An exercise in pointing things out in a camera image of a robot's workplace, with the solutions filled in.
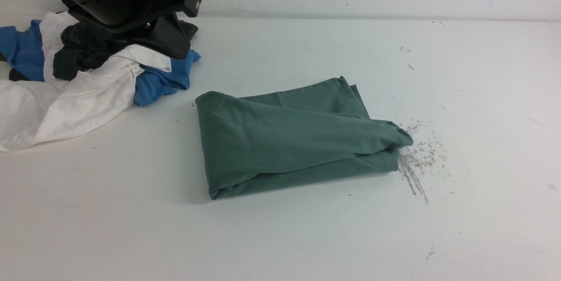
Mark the dark grey shirt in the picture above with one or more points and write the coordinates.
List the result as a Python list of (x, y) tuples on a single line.
[(83, 48)]

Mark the blue shirt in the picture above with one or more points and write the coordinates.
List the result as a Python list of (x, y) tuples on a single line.
[(162, 79)]

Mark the green long-sleeved shirt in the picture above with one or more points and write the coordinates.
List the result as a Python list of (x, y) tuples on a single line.
[(279, 140)]

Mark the white shirt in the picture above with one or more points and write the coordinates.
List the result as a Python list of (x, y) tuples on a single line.
[(35, 112)]

